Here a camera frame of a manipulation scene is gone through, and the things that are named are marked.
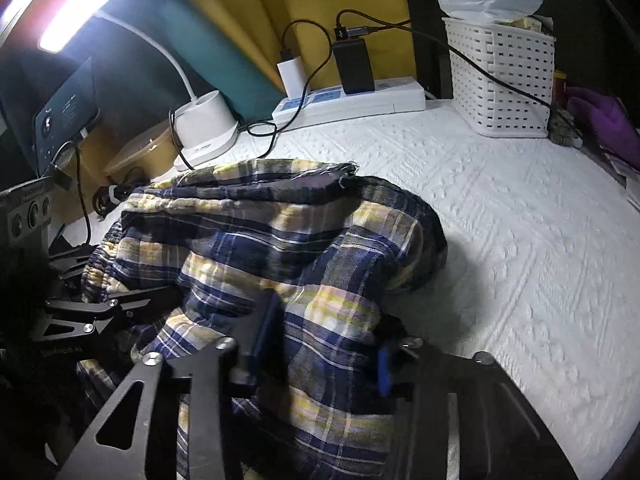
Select purple cloth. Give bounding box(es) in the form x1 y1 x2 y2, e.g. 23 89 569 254
565 85 640 156

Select white charger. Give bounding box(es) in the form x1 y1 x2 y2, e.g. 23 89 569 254
276 50 305 98

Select black lamp cable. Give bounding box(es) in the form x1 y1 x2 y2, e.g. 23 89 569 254
169 105 198 170

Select black charging cable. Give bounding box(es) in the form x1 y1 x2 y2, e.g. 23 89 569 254
245 20 335 158
334 8 576 126

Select black charger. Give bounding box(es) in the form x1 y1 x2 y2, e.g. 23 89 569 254
332 25 376 95

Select black tablet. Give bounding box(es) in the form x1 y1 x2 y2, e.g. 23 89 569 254
32 57 101 171

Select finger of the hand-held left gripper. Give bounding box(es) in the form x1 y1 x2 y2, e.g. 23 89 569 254
40 295 161 357
47 242 101 291

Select black coiled cable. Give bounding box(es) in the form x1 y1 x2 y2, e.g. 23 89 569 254
92 182 146 218

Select grey crumpled cloth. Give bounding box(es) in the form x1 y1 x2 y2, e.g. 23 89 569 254
550 105 583 148

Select black tablet cable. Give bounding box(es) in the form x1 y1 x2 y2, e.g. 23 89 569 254
50 130 93 248

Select teal curtain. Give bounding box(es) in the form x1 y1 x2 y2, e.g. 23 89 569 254
95 0 281 121

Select white plastic basket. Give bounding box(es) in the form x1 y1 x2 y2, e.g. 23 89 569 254
442 16 557 138

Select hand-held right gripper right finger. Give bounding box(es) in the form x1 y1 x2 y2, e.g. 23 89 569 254
375 320 581 480

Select white power strip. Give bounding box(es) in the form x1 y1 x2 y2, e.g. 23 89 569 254
271 76 427 126

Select navy yellow plaid shirt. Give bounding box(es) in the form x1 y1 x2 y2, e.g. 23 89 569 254
80 158 448 480

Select white desk lamp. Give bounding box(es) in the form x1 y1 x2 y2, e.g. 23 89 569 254
0 0 240 171

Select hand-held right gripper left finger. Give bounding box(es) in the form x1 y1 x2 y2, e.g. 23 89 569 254
55 290 282 480

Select brown cardboard box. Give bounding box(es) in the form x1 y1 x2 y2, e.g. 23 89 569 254
50 120 176 231

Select white textured table cover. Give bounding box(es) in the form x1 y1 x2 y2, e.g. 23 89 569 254
65 97 640 480

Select brown lidded food container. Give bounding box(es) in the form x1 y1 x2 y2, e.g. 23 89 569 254
102 120 181 183

